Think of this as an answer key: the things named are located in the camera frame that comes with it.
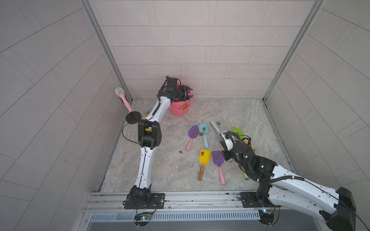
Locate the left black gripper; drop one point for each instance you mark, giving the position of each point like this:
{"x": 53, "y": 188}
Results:
{"x": 183, "y": 97}

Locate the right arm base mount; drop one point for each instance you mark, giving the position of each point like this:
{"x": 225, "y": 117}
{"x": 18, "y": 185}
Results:
{"x": 258, "y": 198}

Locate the purple round trowel pink handle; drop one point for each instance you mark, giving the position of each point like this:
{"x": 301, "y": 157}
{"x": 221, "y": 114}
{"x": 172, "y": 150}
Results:
{"x": 192, "y": 133}

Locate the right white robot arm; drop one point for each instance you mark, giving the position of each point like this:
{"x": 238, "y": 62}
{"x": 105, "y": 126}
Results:
{"x": 281, "y": 188}

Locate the light blue trowel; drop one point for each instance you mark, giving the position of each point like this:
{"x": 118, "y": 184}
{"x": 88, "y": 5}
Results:
{"x": 204, "y": 130}

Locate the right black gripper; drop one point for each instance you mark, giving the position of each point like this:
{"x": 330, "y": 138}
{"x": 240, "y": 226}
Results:
{"x": 225, "y": 152}

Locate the green leaf trowel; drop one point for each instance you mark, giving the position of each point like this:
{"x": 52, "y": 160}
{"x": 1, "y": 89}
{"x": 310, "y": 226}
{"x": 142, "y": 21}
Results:
{"x": 239, "y": 132}

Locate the pink plastic bucket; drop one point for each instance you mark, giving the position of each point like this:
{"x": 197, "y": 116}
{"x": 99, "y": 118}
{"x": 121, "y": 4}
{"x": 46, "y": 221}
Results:
{"x": 182, "y": 104}

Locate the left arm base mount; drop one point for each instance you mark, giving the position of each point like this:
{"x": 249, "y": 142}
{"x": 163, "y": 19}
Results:
{"x": 144, "y": 199}

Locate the yellow shovel wooden handle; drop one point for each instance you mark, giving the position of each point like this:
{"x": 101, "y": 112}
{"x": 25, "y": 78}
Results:
{"x": 204, "y": 158}

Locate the purple square shovel front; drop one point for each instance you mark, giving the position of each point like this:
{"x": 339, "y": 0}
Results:
{"x": 218, "y": 160}

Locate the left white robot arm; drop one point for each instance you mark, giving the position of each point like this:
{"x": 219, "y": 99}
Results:
{"x": 150, "y": 137}

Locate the pink toy microphone on stand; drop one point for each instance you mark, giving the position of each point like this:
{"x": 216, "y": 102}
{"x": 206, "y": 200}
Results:
{"x": 133, "y": 116}

